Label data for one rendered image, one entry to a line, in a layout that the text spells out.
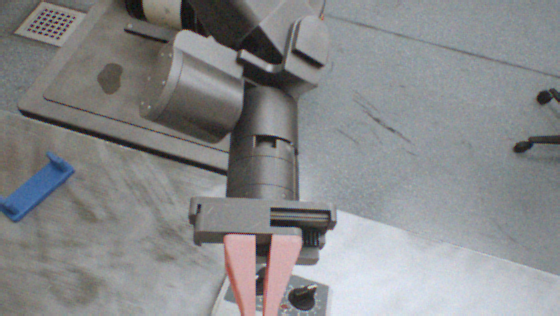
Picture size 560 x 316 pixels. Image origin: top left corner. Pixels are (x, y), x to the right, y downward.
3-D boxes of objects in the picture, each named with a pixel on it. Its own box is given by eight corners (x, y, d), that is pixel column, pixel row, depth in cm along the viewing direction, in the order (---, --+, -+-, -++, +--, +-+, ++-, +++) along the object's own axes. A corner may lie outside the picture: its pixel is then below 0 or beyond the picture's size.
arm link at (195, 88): (334, 26, 36) (274, 58, 43) (213, -57, 30) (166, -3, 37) (309, 160, 32) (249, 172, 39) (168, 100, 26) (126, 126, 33)
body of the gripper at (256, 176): (339, 227, 29) (333, 136, 32) (186, 221, 28) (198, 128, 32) (322, 257, 34) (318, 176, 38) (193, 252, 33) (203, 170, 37)
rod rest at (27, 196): (60, 158, 62) (50, 145, 59) (77, 171, 61) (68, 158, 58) (-1, 209, 57) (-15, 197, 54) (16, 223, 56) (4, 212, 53)
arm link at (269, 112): (311, 95, 37) (271, 124, 41) (245, 60, 34) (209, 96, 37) (313, 163, 34) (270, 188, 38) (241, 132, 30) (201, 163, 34)
